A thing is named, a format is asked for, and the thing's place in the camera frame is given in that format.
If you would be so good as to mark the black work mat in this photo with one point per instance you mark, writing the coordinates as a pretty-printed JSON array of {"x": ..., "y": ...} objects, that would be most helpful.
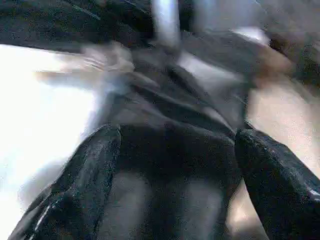
[{"x": 175, "y": 150}]

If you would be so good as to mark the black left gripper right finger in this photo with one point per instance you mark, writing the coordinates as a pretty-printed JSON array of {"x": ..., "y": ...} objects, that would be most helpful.
[{"x": 280, "y": 195}]

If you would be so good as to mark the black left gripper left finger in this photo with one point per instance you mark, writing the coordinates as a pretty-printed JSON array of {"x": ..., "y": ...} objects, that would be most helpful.
[{"x": 82, "y": 187}]

